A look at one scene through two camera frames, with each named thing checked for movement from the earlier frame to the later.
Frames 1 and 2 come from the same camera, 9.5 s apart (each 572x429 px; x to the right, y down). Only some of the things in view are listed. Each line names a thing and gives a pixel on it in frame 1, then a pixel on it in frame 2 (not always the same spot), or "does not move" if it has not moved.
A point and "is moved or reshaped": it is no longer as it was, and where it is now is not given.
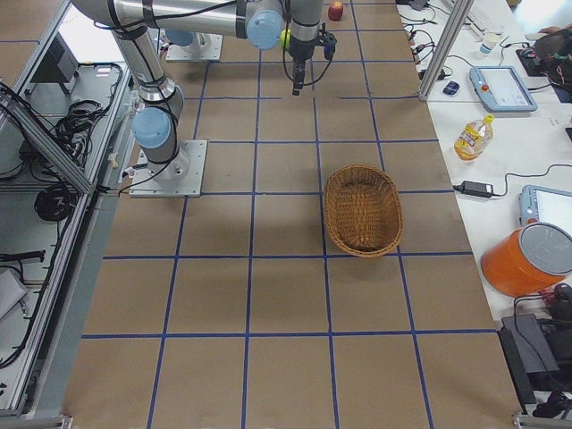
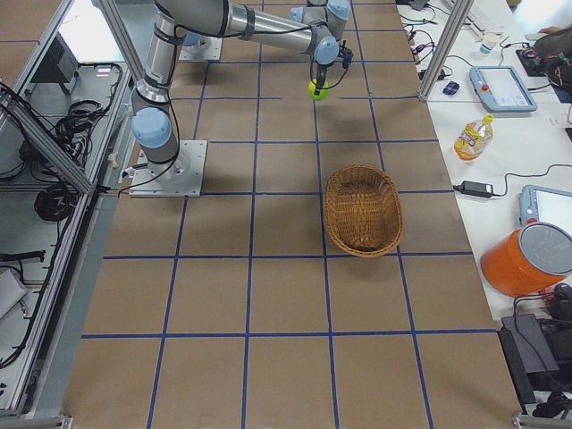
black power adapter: x=483 y=189 does not move
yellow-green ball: x=289 y=37 is moved or reshaped
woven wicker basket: x=363 y=210 does not move
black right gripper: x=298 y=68 → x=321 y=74
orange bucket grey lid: x=527 y=260 does not move
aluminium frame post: x=457 y=21 does not move
